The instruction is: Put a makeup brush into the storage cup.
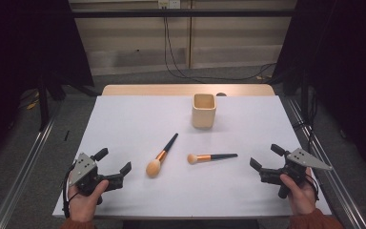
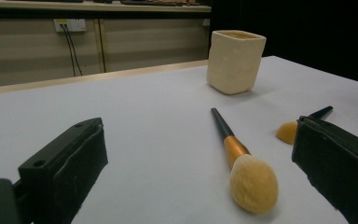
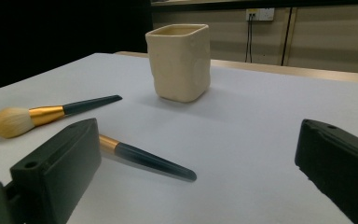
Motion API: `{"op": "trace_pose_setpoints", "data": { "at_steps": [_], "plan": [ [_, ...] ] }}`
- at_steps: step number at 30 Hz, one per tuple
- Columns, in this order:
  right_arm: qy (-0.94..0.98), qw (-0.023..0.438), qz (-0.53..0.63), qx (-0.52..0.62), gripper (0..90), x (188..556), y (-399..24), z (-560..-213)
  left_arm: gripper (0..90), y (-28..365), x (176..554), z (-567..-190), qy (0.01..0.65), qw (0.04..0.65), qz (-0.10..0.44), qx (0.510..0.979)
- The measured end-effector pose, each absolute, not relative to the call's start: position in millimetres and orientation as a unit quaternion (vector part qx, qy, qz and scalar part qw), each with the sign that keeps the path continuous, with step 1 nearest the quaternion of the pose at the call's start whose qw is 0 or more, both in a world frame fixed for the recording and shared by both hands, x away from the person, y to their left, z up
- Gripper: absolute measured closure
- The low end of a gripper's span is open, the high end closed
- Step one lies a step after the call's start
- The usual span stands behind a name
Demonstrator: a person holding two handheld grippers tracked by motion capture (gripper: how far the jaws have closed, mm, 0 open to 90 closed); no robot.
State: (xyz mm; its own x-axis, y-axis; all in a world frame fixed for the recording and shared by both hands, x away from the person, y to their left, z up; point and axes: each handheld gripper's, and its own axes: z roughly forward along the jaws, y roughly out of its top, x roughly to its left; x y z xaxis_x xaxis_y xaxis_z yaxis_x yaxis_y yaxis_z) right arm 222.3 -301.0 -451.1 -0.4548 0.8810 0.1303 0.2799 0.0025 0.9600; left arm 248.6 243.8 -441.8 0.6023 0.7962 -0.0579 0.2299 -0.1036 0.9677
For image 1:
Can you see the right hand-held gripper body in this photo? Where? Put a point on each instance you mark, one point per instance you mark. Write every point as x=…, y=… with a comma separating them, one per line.
x=295, y=168

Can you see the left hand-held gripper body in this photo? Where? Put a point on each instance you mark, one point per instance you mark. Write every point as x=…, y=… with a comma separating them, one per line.
x=85, y=178

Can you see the large makeup brush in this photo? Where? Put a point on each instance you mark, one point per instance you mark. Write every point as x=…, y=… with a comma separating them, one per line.
x=154, y=168

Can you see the small makeup brush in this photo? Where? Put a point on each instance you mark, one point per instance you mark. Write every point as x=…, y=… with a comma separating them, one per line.
x=203, y=157

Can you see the beige square brush holder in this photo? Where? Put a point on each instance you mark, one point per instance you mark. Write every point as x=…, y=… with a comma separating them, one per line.
x=203, y=117

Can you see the person's left hand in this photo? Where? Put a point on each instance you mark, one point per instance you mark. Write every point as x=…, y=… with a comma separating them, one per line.
x=82, y=205

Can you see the person's right hand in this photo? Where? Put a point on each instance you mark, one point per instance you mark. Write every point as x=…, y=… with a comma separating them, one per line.
x=301, y=197

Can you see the small black floor item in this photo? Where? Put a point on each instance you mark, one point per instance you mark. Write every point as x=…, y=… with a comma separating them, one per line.
x=66, y=135

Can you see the white table cover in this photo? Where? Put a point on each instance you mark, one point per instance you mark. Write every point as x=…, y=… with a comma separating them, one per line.
x=139, y=120

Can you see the dark round table grommet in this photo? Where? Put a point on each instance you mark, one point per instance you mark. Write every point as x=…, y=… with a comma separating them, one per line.
x=221, y=94

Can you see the black curtain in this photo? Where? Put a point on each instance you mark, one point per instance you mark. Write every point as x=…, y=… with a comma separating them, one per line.
x=19, y=47
x=346, y=63

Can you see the black horizontal bar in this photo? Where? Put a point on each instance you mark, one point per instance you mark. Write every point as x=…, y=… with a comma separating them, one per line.
x=124, y=13

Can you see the aluminium floor rail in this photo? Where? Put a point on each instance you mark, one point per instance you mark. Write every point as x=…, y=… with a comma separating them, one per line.
x=336, y=187
x=25, y=171

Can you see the black stand post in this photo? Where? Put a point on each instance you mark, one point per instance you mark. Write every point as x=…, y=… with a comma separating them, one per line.
x=43, y=105

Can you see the white wall socket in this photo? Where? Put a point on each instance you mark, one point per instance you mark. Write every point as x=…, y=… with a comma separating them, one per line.
x=169, y=4

